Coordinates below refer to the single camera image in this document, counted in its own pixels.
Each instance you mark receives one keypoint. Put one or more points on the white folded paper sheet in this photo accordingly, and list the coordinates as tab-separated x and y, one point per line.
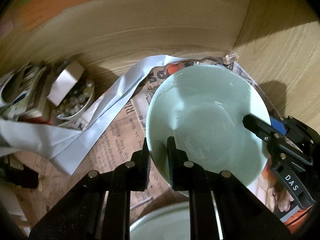
66	146

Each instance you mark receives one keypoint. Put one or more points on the white small box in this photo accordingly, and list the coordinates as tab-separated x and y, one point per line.
64	82

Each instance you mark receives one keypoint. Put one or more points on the vintage newspaper print mat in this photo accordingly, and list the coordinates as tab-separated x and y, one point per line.
123	136

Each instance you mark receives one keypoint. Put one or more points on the right hand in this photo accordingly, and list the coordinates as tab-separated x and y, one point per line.
282	197

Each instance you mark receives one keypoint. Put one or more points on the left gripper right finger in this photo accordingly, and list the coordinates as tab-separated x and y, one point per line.
220	206

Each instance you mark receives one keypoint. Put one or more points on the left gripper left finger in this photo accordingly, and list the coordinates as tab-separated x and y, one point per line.
98	206

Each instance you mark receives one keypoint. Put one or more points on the stack of magazines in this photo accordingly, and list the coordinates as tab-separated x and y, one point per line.
24	93

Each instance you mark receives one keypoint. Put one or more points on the mint green dinner plate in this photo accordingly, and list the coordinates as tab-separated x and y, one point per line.
169	222

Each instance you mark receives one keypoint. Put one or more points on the mint green bowl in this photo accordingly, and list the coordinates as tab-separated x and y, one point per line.
202	108

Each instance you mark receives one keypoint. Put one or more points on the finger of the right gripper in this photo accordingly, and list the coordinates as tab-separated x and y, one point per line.
261	129
279	126

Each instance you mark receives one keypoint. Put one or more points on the small bowl of trinkets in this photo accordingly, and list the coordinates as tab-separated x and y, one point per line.
77	100

